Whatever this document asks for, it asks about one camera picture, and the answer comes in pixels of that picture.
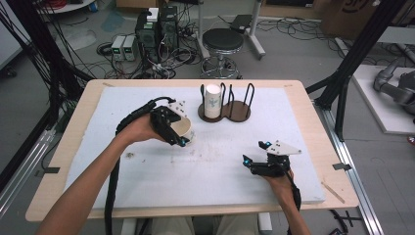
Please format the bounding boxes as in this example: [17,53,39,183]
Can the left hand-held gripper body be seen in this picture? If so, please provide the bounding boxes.
[149,100,189,145]

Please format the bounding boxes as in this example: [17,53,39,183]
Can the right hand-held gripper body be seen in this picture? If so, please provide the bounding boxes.
[251,140,302,178]

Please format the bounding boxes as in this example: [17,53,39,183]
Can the single white paper cup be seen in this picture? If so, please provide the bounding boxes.
[170,116,197,147]

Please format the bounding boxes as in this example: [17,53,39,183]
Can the black wire cup rack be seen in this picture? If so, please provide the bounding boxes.
[198,81,256,124]

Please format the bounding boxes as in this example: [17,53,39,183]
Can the stack of white paper cups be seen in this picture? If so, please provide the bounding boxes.
[204,83,223,119]

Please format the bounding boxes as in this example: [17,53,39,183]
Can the person's left hand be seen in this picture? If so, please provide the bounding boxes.
[120,113,168,145]

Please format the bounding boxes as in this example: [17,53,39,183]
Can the person's right hand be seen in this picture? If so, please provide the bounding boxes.
[260,170,297,202]

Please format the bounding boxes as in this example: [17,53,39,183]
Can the white foam mat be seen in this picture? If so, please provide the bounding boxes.
[64,85,327,211]

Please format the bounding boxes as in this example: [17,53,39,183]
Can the wooden stick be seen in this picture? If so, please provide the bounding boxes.
[320,180,346,205]

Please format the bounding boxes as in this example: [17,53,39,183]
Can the grey power supply unit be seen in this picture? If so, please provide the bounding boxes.
[123,34,138,62]
[111,34,127,62]

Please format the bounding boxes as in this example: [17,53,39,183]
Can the black computer tower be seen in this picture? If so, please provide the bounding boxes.
[134,11,161,64]
[159,5,180,54]

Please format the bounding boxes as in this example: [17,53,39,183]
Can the black round stool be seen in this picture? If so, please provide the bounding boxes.
[200,27,246,79]

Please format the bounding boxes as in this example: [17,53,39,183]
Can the white platform board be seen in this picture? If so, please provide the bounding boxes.
[351,63,415,137]

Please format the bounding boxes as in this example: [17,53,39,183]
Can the black flat device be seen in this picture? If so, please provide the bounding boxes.
[229,14,254,34]

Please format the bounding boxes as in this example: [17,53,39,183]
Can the white round table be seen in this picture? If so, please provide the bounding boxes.
[38,0,96,15]

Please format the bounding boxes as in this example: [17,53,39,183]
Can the cardboard box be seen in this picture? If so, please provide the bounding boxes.
[320,0,384,41]

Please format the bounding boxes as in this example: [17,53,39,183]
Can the aluminium rail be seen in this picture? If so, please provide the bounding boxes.
[316,104,385,235]
[0,127,57,218]

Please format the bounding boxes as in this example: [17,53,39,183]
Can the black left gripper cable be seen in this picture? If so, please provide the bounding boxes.
[104,96,177,235]

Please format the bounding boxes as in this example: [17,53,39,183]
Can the black frame strut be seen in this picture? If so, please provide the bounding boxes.
[305,0,409,142]
[5,0,96,133]

